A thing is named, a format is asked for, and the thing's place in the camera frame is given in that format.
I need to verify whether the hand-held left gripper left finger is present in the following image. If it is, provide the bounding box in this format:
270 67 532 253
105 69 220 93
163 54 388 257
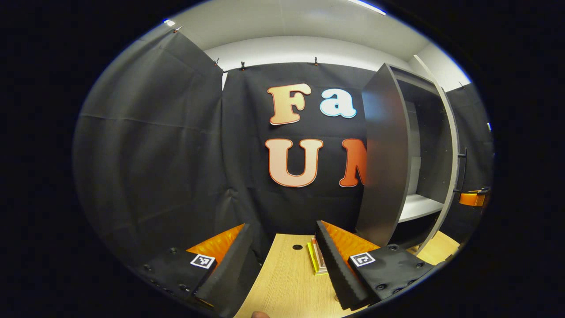
132 223 252 317

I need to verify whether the row of cloth clips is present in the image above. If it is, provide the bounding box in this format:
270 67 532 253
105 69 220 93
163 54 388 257
173 26 465 89

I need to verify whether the black cabinet door handle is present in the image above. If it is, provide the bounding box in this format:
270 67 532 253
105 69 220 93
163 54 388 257
456 148 468 196

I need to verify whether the brown cover book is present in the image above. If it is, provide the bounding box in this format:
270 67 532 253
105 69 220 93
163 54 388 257
310 238 327 271

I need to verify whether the dark gray cabinet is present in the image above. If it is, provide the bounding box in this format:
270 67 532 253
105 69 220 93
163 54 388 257
355 63 456 256

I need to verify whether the black backdrop cloth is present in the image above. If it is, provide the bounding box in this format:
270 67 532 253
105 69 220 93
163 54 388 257
72 26 495 274

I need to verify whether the white cabinet shelf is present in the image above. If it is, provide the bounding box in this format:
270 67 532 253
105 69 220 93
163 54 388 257
399 193 444 223

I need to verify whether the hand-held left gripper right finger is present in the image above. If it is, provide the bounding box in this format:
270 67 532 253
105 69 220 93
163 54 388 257
314 220 436 311

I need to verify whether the white cabinet door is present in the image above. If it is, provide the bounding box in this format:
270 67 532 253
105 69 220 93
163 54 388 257
413 54 461 256

